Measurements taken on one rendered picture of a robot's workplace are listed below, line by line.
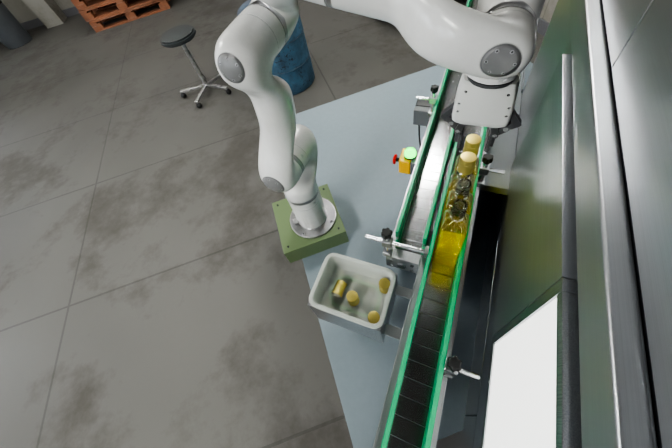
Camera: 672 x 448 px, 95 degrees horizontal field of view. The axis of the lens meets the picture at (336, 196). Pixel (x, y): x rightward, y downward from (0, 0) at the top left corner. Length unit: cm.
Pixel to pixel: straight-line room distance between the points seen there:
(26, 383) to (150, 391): 87
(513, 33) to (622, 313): 31
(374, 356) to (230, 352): 117
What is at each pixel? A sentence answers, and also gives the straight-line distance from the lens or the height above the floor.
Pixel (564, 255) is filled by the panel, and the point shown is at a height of 149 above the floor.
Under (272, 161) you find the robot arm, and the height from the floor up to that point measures 128.
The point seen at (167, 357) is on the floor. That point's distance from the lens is 233.
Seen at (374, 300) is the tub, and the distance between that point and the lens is 98.
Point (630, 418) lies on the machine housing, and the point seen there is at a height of 156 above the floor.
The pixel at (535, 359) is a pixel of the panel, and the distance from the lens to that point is 52.
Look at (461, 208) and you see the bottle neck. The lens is 69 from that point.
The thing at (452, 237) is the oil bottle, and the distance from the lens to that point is 76.
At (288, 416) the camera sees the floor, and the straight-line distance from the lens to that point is 196.
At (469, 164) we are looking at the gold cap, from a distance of 75.
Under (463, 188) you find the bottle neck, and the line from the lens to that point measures 72.
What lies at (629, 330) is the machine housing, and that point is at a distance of 38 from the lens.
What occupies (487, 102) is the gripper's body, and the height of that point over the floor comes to 150.
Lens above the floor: 188
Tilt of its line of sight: 53 degrees down
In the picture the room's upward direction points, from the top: 16 degrees counter-clockwise
